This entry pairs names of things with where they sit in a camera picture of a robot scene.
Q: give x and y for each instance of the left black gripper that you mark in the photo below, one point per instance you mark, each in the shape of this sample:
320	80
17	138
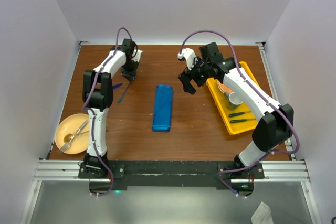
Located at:
129	75

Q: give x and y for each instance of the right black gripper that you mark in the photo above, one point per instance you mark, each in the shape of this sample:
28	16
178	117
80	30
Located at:
187	76

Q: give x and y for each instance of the blue plastic fork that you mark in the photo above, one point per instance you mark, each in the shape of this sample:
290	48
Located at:
125	91

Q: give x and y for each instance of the blue cloth napkin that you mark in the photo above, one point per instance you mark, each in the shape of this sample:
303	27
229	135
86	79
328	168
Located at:
163	107

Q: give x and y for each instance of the purple plastic knife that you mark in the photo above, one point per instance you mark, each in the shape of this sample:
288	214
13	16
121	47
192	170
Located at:
117	85

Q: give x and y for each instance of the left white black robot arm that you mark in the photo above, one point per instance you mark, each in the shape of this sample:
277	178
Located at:
97	96

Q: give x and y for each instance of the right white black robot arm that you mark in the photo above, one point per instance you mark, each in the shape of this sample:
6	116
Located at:
274	120

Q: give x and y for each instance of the orange woven coaster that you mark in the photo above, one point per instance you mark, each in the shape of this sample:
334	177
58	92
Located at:
223	87

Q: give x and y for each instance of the grey cup in tray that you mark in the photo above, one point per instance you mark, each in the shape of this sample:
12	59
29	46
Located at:
233	100

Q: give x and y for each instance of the yellow plastic tray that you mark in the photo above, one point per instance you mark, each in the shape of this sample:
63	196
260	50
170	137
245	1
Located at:
221	103

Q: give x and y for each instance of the gold utensil on plate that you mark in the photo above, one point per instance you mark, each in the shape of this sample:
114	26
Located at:
68	137

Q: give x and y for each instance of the white crumpled paper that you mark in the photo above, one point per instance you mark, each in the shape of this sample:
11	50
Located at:
262	215

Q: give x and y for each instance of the green handled utensil upper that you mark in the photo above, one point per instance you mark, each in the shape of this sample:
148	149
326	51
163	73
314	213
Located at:
238	114

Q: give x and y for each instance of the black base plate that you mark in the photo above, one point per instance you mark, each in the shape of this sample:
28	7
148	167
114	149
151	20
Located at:
125	174

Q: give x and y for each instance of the aluminium front rail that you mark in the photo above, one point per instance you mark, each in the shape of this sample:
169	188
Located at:
274	171

